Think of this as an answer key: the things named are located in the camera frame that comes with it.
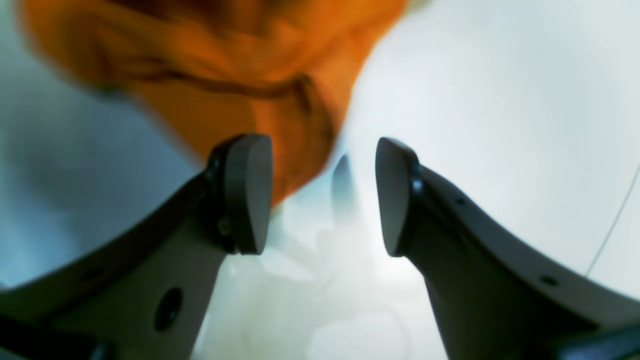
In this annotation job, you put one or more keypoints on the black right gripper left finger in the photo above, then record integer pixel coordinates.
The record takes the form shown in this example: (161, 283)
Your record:
(145, 294)

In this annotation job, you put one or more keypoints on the orange t-shirt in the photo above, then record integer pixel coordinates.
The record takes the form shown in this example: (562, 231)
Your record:
(214, 69)

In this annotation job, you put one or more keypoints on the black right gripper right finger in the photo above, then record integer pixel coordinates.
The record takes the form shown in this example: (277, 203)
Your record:
(493, 296)

